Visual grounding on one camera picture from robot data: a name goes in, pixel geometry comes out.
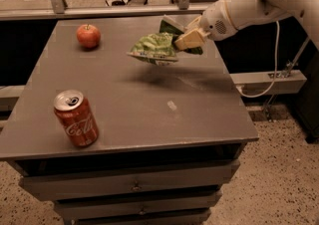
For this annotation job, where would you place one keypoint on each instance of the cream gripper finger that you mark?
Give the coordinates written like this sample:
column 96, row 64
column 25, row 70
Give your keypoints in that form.
column 191, row 39
column 193, row 24

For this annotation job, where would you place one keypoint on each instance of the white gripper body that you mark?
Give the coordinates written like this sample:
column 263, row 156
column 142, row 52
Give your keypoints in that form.
column 215, row 23

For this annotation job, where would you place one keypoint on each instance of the green jalapeno chip bag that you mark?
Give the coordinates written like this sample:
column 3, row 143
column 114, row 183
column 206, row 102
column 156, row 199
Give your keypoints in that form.
column 159, row 48

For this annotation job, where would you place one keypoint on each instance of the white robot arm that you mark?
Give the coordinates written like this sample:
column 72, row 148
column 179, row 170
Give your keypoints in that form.
column 245, row 13

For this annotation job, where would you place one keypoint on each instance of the red coke can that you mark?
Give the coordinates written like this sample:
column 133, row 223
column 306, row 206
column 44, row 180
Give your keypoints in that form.
column 74, row 113

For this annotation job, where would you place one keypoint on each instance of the red apple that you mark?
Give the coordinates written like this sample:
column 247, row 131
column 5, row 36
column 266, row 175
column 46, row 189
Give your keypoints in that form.
column 88, row 36

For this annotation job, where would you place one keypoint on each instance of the grey drawer cabinet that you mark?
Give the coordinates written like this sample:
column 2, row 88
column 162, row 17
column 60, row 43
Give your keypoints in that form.
column 146, row 115

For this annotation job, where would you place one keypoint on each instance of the middle drawer with knob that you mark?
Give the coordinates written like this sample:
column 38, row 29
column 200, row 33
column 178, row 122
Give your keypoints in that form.
column 139, row 205

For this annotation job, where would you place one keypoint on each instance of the drawer with knob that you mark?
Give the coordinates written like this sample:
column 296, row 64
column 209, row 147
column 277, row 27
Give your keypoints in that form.
column 139, row 205
column 130, row 180

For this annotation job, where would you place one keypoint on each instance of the bottom drawer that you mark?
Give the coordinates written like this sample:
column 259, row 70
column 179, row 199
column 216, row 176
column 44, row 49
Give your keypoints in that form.
column 180, row 217

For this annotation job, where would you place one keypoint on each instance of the top drawer with knob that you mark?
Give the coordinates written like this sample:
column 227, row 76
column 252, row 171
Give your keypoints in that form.
column 130, row 180

